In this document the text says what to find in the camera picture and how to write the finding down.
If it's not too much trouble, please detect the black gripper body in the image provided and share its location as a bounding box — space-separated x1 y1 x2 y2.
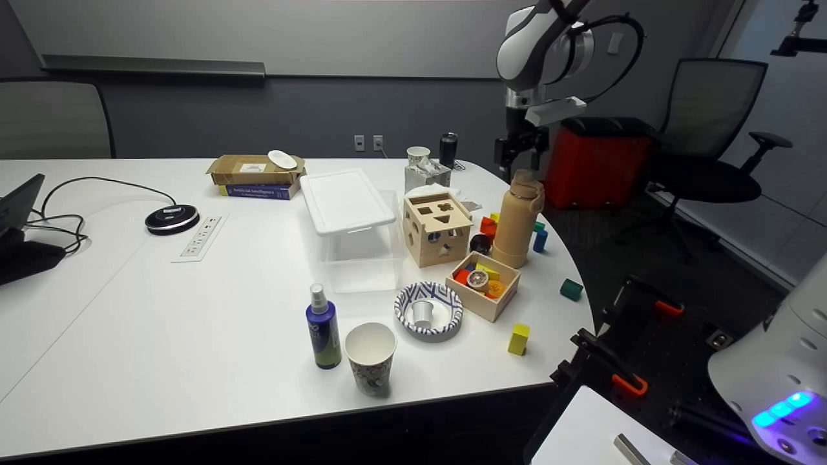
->
505 85 554 154

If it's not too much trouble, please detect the tan water bottle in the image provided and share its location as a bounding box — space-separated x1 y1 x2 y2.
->
489 167 549 271

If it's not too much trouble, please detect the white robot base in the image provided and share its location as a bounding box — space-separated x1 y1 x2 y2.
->
706 251 827 465

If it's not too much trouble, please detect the purple spray bottle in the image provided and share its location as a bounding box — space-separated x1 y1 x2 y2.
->
302 280 346 372

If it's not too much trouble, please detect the black can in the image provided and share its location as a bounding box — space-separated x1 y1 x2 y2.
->
436 128 463 169

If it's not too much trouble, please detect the red bin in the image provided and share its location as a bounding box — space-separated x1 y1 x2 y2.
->
542 113 660 215

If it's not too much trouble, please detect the blue wooden block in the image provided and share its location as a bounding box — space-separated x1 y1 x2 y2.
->
531 218 554 256

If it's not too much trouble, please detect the glass jar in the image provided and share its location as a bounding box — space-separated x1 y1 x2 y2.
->
403 141 456 193

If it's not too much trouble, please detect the wooden shape sorter box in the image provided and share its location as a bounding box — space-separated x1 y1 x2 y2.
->
401 182 476 268

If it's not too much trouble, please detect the small wooden tray with pieces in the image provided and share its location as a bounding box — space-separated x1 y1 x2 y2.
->
445 248 525 326

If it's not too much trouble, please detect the green wooden block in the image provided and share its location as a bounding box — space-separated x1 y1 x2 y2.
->
558 275 586 305

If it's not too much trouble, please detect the clear container with white lid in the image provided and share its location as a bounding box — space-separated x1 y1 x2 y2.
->
297 166 403 297

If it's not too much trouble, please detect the black mesh office chair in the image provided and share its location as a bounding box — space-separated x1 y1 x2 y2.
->
644 57 796 262

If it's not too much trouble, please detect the blue patterned paper plate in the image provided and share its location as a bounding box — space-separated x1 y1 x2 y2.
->
392 278 467 342

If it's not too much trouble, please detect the small white cup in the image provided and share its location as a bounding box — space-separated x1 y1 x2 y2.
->
408 297 436 331

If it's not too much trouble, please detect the black orange clamp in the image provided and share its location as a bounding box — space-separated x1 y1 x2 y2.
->
600 274 690 349
549 326 653 402

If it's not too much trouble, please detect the yellow wooden block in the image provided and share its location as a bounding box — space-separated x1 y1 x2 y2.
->
505 321 534 359

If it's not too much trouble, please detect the white oval object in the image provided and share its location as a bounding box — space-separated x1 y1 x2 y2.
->
263 146 299 172

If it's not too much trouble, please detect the whiteboard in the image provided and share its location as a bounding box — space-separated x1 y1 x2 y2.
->
9 0 556 82

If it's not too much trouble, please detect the white paper cup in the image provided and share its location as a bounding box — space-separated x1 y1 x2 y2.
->
343 321 401 401

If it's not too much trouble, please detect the blue flat box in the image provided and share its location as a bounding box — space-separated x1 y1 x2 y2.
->
222 181 299 202

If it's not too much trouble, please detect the flat cardboard box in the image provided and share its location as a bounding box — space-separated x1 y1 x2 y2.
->
205 153 307 187

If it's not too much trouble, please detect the white board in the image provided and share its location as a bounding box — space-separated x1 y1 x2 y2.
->
527 381 693 465

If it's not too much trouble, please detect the metal cylinder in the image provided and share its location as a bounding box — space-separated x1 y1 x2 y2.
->
611 432 660 465

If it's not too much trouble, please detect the white power strip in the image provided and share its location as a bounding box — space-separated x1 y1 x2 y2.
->
170 211 228 266

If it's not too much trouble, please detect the black round puck device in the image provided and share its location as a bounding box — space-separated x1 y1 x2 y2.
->
143 199 205 237

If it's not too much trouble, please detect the grey chair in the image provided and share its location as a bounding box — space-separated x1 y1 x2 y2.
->
0 76 116 160

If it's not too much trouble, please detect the black laptop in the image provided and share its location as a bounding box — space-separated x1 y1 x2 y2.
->
0 169 69 286

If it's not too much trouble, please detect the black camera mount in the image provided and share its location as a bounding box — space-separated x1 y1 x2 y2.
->
767 0 827 60

